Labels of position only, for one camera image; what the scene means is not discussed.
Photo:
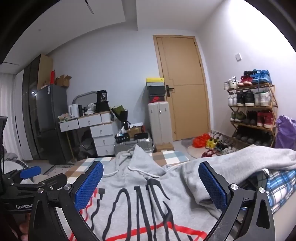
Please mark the orange plastic bag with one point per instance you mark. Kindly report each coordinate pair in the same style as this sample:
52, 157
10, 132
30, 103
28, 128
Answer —
200, 141

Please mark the person's left hand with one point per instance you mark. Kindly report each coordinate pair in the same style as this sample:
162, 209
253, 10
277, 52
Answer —
24, 229

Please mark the blue plaid blanket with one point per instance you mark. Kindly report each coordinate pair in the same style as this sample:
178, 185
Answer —
282, 185

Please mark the black ceiling fixture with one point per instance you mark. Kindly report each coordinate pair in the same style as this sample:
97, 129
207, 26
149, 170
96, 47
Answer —
89, 7

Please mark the brown cardboard box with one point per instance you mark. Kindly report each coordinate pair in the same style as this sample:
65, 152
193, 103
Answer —
164, 147

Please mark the round grey rug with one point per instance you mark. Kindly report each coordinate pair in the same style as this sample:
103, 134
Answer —
193, 151

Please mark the dark glass wardrobe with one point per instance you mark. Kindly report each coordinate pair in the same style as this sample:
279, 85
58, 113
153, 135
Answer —
30, 92

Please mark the silver suitcase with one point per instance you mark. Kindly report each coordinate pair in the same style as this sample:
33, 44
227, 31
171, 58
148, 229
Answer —
138, 146

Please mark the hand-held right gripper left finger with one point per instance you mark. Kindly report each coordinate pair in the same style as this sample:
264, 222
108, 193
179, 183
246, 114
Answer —
89, 185

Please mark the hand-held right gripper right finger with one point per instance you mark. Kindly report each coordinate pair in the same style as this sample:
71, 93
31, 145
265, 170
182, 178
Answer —
212, 185

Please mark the white curtain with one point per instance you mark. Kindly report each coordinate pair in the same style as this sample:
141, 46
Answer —
7, 104

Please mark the pile of loose shoes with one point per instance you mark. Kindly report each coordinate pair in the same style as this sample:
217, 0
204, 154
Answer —
217, 148

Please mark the white desk with drawers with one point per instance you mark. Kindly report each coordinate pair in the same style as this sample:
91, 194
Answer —
101, 131

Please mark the purple bag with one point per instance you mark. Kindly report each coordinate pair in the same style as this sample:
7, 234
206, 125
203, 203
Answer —
285, 134

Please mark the black crate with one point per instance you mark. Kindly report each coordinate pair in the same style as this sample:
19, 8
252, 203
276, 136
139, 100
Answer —
124, 138

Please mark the white light switch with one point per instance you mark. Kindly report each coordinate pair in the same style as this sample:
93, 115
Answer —
238, 57

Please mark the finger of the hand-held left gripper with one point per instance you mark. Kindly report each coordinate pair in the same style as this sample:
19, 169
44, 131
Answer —
30, 172
54, 180

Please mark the yellow shoe box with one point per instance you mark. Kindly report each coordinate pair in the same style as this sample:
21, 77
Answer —
155, 80

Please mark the checkered bed sheet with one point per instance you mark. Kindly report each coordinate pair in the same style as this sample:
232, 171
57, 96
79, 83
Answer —
171, 156

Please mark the dark grey fridge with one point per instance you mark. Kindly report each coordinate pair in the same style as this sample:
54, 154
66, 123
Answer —
50, 109

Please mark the wooden door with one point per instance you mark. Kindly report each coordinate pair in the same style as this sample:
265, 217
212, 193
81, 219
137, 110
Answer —
185, 69

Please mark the black red shoe box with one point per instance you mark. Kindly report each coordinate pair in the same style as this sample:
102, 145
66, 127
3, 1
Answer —
157, 98

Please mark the wooden shoe rack with shoes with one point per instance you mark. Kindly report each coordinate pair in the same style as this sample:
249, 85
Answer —
261, 77

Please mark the white kettle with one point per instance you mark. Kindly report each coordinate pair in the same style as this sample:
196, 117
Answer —
73, 110

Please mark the black bottle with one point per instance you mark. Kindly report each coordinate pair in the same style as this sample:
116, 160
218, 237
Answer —
80, 110

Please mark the open cardboard box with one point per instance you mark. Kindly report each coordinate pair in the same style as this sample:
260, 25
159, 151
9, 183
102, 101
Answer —
63, 81

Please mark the grey printed hoodie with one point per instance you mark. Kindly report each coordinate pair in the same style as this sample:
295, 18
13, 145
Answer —
138, 176

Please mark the grey arched frame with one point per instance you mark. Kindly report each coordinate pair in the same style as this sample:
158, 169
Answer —
79, 95

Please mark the red bag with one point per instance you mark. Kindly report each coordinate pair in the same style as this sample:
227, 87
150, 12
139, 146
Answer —
53, 77

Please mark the dark wrapped flower bouquet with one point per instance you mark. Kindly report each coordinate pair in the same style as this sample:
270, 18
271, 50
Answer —
120, 112

